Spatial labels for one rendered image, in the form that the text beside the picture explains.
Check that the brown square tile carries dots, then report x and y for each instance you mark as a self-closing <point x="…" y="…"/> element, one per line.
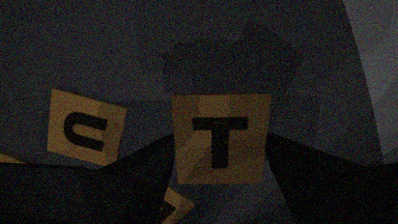
<point x="220" y="137"/>
<point x="10" y="158"/>
<point x="85" y="128"/>
<point x="174" y="207"/>

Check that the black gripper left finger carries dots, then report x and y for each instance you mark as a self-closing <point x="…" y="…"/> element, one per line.
<point x="127" y="191"/>

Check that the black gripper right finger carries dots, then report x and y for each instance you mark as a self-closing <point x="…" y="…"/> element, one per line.
<point x="321" y="188"/>

